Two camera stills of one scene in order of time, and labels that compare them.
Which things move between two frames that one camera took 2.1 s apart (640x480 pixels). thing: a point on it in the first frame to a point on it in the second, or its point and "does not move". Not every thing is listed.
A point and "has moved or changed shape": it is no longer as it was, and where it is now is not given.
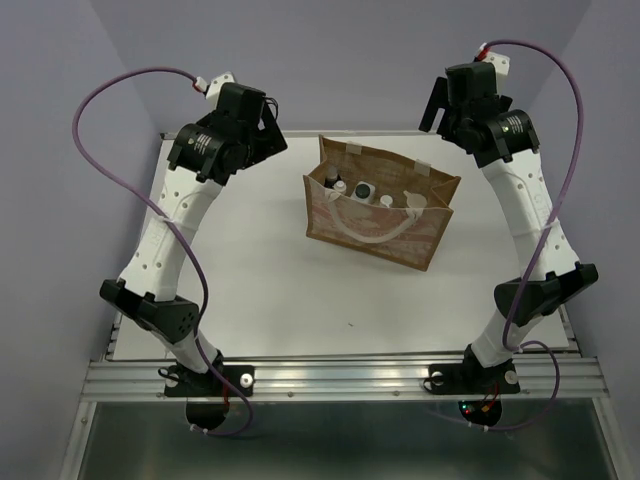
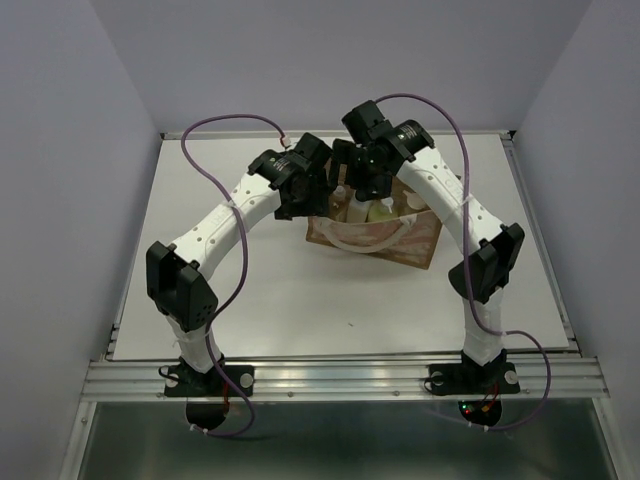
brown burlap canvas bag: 405,236 does not move
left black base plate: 180,383 does not move
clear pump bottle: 415,200 does not move
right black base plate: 472,377 does not move
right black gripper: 439,98 to 344,153
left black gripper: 270,139 to 317,206
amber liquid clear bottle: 340,186 has moved or changed shape
